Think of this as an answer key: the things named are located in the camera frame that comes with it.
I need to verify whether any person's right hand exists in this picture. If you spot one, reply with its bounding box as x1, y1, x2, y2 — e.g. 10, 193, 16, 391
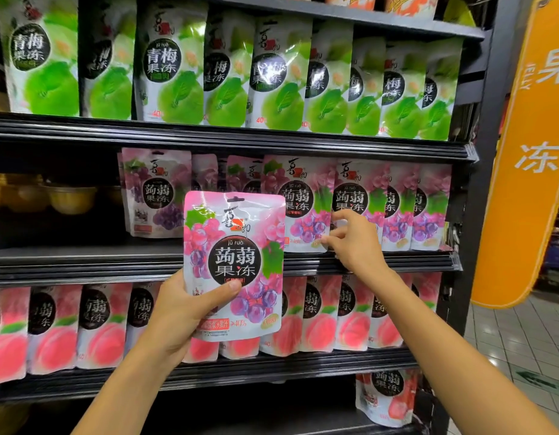
320, 208, 390, 276

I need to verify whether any person's left hand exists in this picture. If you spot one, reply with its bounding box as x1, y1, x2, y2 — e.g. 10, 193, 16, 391
138, 269, 243, 370

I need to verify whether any purple grape jelly bag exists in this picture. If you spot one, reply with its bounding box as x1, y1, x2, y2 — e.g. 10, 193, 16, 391
183, 190, 287, 343
261, 154, 338, 254

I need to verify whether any row of pink jelly packs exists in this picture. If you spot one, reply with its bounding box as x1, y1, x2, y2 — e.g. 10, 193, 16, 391
0, 271, 443, 387

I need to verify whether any row of purple jelly packs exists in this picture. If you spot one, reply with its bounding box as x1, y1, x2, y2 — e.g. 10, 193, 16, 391
118, 147, 453, 254

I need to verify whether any black low shelf rack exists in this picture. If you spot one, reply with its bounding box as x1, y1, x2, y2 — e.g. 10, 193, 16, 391
0, 0, 521, 435

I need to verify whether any row of green plum pouches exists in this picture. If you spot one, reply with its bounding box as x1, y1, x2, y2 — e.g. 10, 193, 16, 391
0, 0, 464, 142

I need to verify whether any row of orange jelly tubs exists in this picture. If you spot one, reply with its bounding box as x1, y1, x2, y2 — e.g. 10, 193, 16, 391
279, 0, 441, 19

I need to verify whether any person's right forearm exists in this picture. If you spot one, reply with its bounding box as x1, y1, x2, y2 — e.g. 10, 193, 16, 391
351, 262, 559, 435

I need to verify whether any pink peach jelly bag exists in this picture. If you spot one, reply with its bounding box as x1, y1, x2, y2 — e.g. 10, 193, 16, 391
355, 369, 420, 429

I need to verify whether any row of yellow jelly cups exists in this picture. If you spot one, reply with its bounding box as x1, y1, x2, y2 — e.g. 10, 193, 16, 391
0, 174, 124, 218

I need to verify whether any orange hanging sign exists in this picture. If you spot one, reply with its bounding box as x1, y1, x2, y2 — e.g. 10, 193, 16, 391
470, 0, 559, 309

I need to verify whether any green floor sticker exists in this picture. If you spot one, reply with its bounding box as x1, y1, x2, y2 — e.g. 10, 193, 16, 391
515, 370, 559, 399

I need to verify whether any yellow green pack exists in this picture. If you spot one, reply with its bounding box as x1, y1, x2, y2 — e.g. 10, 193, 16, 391
442, 0, 476, 28

